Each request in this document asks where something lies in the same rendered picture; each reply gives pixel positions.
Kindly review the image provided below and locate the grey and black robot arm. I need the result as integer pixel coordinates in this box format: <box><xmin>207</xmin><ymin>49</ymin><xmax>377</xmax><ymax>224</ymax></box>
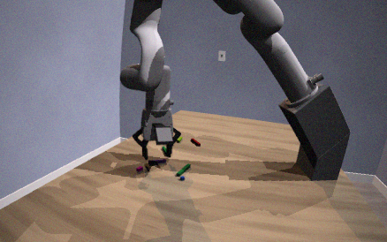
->
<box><xmin>120</xmin><ymin>0</ymin><xmax>324</xmax><ymax>145</ymax></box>

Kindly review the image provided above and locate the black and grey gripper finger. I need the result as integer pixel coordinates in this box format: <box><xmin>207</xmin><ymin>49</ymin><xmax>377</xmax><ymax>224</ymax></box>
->
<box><xmin>133</xmin><ymin>127</ymin><xmax>148</xmax><ymax>160</ymax></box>
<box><xmin>166</xmin><ymin>127</ymin><xmax>181</xmax><ymax>157</ymax></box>

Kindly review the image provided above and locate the red rod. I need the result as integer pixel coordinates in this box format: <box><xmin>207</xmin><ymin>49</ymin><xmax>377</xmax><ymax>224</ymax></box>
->
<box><xmin>191</xmin><ymin>139</ymin><xmax>201</xmax><ymax>146</ymax></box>

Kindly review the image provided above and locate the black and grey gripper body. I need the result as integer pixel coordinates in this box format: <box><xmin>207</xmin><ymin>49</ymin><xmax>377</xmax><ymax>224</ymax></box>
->
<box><xmin>140</xmin><ymin>108</ymin><xmax>173</xmax><ymax>141</ymax></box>

